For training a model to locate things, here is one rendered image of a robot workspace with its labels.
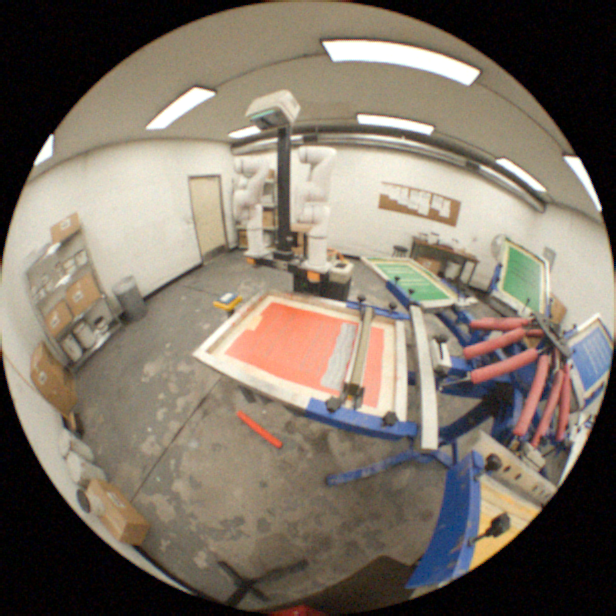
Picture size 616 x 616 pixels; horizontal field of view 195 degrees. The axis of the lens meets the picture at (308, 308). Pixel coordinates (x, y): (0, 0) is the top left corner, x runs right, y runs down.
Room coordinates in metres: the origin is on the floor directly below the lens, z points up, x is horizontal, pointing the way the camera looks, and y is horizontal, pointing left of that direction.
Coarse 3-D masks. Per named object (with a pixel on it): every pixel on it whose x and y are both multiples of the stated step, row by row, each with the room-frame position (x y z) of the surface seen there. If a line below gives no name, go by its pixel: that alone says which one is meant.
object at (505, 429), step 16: (480, 336) 0.45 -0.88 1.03; (496, 352) 0.35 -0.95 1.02; (512, 352) 0.34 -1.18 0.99; (464, 384) 0.25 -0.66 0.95; (480, 384) 0.20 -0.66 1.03; (544, 384) 0.05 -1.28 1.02; (512, 416) 0.02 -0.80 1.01; (496, 432) 0.00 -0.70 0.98; (512, 432) -0.04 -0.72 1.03; (528, 432) -0.09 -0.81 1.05
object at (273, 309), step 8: (272, 304) 0.78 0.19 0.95; (280, 304) 0.78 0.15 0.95; (264, 312) 0.71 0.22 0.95; (272, 312) 0.71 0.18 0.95; (296, 312) 0.72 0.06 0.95; (304, 312) 0.72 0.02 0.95; (312, 312) 0.72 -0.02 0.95; (264, 320) 0.64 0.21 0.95; (272, 320) 0.65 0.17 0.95; (320, 320) 0.66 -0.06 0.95; (328, 320) 0.66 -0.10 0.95; (336, 320) 0.66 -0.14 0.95; (344, 320) 0.66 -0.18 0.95; (376, 328) 0.61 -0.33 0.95; (336, 336) 0.55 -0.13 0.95; (376, 336) 0.56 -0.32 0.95; (352, 344) 0.51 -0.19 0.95; (376, 344) 0.51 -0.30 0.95; (352, 352) 0.46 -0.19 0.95; (368, 352) 0.46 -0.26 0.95; (376, 352) 0.46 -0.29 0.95
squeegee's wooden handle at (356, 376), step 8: (368, 312) 0.60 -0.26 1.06; (368, 320) 0.54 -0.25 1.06; (368, 328) 0.49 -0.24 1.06; (360, 336) 0.47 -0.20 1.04; (368, 336) 0.45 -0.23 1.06; (360, 344) 0.41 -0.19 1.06; (360, 352) 0.37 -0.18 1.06; (360, 360) 0.34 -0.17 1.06; (360, 368) 0.31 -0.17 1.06; (352, 376) 0.28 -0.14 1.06; (360, 376) 0.28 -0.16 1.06; (352, 384) 0.26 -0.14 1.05; (360, 384) 0.26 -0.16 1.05; (352, 392) 0.25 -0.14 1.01
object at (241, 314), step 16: (272, 288) 0.89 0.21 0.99; (256, 304) 0.75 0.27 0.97; (320, 304) 0.77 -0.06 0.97; (336, 304) 0.75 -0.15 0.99; (240, 320) 0.62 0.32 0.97; (384, 320) 0.65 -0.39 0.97; (224, 336) 0.51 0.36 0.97; (400, 336) 0.52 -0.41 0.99; (208, 352) 0.41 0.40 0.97; (400, 352) 0.43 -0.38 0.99; (224, 368) 0.33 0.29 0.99; (400, 368) 0.35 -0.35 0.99; (240, 384) 0.29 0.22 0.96; (256, 384) 0.28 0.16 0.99; (272, 384) 0.29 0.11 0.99; (400, 384) 0.28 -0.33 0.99; (288, 400) 0.23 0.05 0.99; (304, 400) 0.24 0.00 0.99; (400, 400) 0.22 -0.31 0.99; (400, 416) 0.17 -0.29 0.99
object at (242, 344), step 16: (240, 336) 0.53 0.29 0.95; (256, 336) 0.53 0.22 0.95; (224, 352) 0.43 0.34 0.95; (240, 352) 0.44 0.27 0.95; (272, 368) 0.37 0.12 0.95; (288, 368) 0.38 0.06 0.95; (368, 368) 0.38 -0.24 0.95; (304, 384) 0.31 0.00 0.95; (320, 384) 0.31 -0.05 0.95; (368, 384) 0.31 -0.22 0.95; (368, 400) 0.25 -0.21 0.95
